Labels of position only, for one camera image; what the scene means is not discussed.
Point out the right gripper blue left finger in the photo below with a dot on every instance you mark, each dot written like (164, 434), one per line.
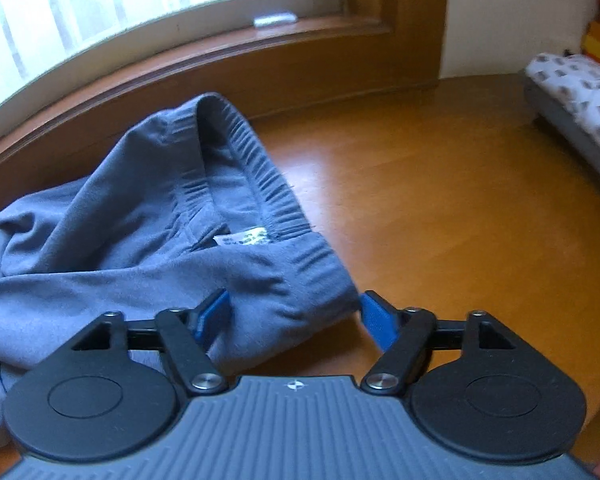
(186, 336)

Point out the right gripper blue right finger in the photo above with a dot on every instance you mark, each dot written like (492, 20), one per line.
(405, 339)

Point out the grey-blue sweatpants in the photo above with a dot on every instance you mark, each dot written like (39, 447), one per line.
(186, 203)

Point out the white grey patterned folded cloth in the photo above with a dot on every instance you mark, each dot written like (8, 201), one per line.
(564, 90)

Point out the white window latch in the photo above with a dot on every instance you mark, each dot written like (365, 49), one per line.
(275, 20)

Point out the window with metal bars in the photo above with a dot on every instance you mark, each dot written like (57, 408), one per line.
(50, 48)

